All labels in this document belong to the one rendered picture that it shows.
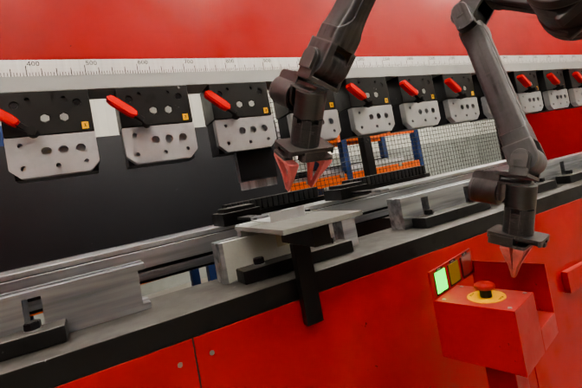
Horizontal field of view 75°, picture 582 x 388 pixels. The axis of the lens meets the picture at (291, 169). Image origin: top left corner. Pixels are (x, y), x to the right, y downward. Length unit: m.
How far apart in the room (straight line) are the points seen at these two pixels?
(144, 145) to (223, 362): 0.46
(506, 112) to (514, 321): 0.42
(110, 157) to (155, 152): 0.55
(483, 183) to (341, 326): 0.45
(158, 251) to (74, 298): 0.32
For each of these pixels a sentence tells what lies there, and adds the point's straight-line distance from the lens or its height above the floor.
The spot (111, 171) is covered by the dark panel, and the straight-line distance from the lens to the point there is 1.39.
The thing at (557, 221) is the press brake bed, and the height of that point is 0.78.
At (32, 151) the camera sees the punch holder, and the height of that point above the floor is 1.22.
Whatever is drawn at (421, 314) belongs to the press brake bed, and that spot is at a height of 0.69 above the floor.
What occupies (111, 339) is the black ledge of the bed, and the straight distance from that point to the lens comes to 0.77.
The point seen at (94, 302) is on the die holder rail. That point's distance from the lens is 0.87.
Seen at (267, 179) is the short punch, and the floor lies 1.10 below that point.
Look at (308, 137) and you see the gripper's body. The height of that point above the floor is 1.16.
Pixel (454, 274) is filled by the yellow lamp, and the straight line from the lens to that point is 0.96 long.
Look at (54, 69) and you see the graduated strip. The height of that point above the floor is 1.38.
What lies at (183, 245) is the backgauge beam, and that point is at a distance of 1.13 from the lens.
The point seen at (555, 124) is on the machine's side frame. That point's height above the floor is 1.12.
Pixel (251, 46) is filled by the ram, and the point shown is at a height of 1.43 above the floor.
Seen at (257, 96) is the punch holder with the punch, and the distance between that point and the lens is 0.96.
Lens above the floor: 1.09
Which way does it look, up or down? 1 degrees up
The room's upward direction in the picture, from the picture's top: 10 degrees counter-clockwise
